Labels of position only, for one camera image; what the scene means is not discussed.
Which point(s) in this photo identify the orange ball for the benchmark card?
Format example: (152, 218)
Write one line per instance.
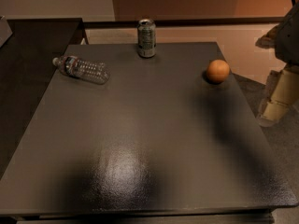
(217, 71)

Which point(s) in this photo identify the clear plastic water bottle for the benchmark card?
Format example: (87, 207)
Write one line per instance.
(73, 66)

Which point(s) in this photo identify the green soda can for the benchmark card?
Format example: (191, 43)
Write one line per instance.
(146, 38)

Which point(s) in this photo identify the grey object at left edge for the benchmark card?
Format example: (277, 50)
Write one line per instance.
(5, 31)

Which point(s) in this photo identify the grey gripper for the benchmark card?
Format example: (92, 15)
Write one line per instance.
(289, 39)

